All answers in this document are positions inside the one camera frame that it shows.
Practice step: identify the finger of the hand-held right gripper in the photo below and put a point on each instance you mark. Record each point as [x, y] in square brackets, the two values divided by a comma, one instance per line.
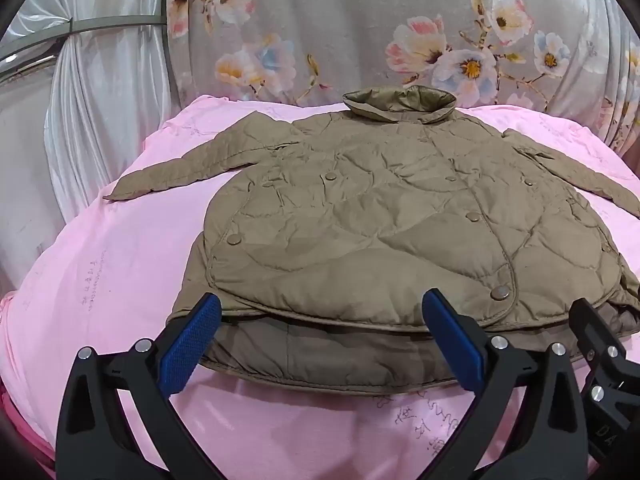
[595, 330]

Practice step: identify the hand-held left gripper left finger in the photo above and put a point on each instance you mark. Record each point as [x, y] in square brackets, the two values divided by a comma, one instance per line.
[191, 344]

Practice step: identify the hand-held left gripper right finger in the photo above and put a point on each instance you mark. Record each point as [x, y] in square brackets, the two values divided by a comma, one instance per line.
[450, 340]

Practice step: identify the khaki quilted jacket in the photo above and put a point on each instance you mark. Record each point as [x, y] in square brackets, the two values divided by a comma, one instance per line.
[360, 220]

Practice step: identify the pink blanket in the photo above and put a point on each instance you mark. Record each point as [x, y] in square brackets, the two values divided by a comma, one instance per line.
[100, 270]

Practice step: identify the white satin curtain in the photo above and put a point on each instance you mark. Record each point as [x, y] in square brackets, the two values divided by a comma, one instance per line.
[105, 110]

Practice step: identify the grey floral cloth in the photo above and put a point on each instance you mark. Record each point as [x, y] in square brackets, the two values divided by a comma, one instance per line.
[320, 25]

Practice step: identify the curved metal rail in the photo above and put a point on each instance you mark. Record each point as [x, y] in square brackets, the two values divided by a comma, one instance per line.
[115, 24]

